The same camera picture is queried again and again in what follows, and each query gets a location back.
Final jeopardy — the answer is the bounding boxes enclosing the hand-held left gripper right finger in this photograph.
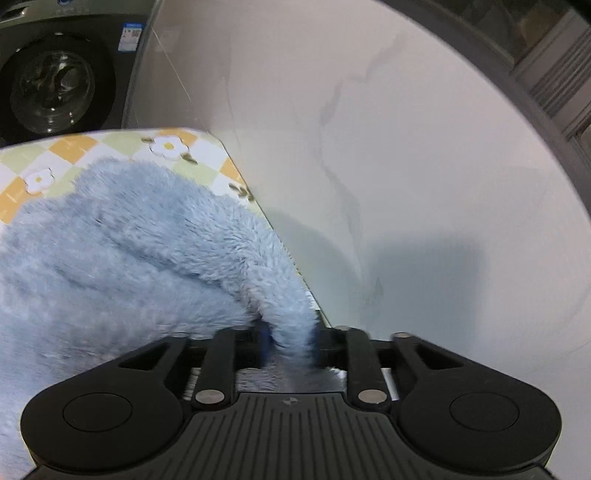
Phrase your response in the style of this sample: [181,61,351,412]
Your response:
[311,323,467,411]

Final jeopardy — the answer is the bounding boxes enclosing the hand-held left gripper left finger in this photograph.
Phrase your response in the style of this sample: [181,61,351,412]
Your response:
[117,323,273,411]

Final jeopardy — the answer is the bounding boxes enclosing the blue fleece pants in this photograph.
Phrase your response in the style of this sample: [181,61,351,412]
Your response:
[0,157,345,480]

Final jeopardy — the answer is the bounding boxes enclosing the checkered floral tablecloth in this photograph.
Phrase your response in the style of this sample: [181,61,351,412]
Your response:
[0,128,331,326]

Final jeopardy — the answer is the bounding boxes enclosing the grey washing machine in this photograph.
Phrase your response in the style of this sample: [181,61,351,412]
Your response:
[0,0,161,149]

